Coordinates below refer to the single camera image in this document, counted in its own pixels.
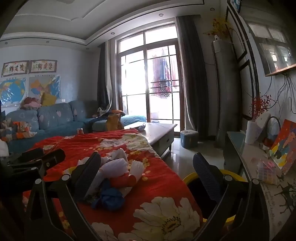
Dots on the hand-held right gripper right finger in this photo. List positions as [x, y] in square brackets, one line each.
[205, 178]

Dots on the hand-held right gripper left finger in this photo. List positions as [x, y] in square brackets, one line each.
[89, 176]

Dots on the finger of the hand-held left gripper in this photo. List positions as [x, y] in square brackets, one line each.
[32, 154]
[53, 158]

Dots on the yellow trash bin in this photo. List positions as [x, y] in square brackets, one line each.
[231, 172]

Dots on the orange patterned cloth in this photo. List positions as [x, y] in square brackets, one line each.
[18, 129]

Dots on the blue sofa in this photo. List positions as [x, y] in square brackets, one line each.
[55, 118]

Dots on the blue storage box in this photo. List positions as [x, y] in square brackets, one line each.
[189, 139]

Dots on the red floral blanket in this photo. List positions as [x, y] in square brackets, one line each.
[157, 180]

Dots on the pink plush toys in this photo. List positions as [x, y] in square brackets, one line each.
[30, 103]

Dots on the yellow cushion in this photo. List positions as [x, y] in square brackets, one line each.
[49, 99]

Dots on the orange plush toy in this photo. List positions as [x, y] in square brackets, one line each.
[113, 120]

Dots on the clear plastic bead box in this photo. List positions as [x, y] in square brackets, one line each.
[268, 172]

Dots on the white ribbed vase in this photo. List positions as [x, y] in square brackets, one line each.
[251, 133]

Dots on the grey plush toy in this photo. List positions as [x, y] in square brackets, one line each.
[100, 111]

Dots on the world map poster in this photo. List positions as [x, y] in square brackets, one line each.
[11, 91]

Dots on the grey coffee table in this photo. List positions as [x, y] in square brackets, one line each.
[157, 132]

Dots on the country map poster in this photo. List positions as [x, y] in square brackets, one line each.
[39, 84]

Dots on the glass-top television cabinet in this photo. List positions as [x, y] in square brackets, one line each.
[277, 199]

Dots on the white board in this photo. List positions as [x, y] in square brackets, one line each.
[262, 126]

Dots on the red cartoon picture book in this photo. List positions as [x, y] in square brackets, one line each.
[285, 146]

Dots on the standing air conditioner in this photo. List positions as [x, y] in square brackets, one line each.
[227, 92]

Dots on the red berry branches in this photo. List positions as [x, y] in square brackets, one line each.
[260, 105]

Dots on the grey curtain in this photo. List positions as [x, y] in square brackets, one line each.
[192, 76]
[105, 81]

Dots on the glass balcony door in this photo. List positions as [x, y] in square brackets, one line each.
[136, 69]

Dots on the hanging laundry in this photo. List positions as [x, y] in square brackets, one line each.
[163, 69]

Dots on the yellow artificial flowers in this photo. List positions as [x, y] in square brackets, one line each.
[218, 26]

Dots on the calligraphy wall poster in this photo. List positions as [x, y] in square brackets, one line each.
[15, 68]
[44, 66]

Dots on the wall television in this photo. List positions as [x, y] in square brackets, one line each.
[275, 46]

